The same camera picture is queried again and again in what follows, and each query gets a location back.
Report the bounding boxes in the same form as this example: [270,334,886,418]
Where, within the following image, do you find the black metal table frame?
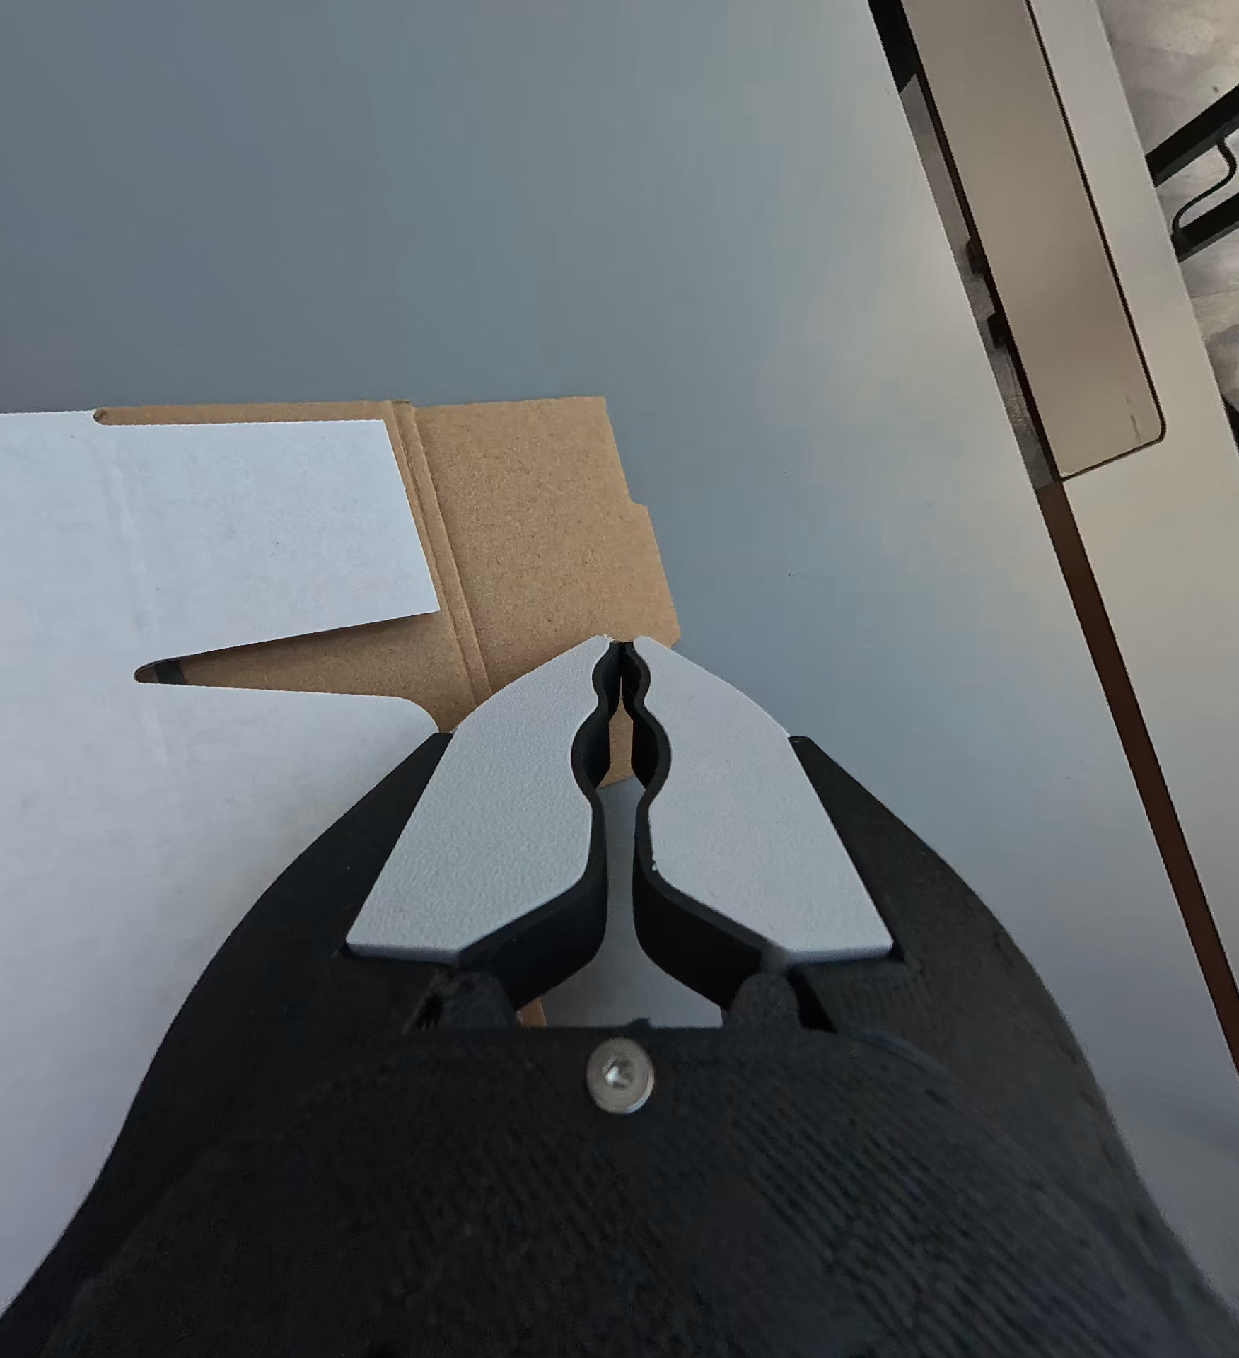
[1145,43,1239,261]

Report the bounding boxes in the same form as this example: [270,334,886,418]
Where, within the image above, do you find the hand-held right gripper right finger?
[622,636,894,1028]

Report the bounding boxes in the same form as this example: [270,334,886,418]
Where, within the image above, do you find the white and brown cardboard box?
[0,397,680,1358]

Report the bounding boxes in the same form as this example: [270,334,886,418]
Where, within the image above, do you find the white desk side panel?
[869,0,1168,489]

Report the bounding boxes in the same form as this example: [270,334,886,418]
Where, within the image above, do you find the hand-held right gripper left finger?
[347,635,622,1021]

